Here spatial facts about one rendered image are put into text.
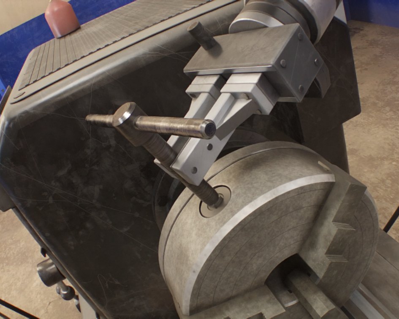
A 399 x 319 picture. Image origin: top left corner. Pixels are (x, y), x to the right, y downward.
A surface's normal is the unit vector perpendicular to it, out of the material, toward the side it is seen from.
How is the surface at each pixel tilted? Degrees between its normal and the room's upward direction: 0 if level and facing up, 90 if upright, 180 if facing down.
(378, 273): 0
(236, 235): 90
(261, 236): 90
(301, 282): 19
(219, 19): 53
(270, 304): 11
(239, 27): 110
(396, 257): 0
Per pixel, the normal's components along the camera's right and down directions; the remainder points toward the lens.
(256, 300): -0.15, -0.86
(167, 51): 0.32, 0.31
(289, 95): -0.53, 0.81
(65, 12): 0.67, 0.21
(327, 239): -0.87, -0.17
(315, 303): -0.58, -0.59
